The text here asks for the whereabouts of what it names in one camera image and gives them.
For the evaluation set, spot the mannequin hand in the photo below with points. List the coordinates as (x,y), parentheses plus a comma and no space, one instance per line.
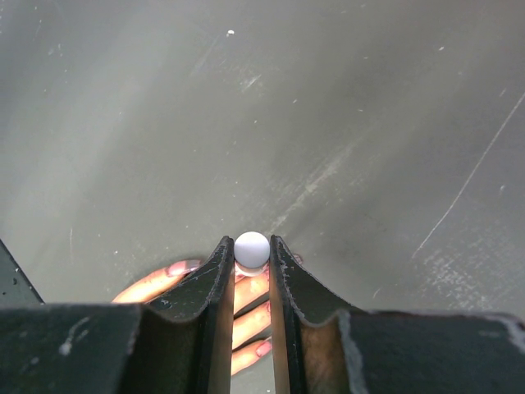
(251,307)

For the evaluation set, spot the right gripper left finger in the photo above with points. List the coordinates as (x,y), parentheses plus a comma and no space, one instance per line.
(178,343)

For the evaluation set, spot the white nail polish cap brush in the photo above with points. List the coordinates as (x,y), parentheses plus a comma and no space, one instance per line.
(251,252)

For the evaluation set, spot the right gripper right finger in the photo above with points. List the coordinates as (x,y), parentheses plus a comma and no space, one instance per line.
(323,344)

